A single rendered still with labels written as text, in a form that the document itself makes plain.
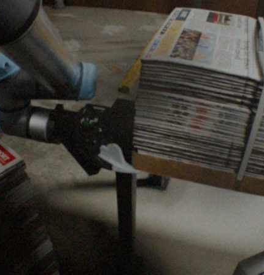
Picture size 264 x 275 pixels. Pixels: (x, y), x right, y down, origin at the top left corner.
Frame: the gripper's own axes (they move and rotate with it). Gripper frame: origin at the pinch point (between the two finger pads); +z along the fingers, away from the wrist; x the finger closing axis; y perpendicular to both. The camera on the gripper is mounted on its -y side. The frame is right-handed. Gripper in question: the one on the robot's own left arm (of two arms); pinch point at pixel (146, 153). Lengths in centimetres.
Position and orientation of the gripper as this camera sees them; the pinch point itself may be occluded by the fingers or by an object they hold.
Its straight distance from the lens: 64.6
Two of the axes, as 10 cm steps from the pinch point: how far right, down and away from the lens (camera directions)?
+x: 2.9, -6.1, 7.3
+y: 0.0, -7.7, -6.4
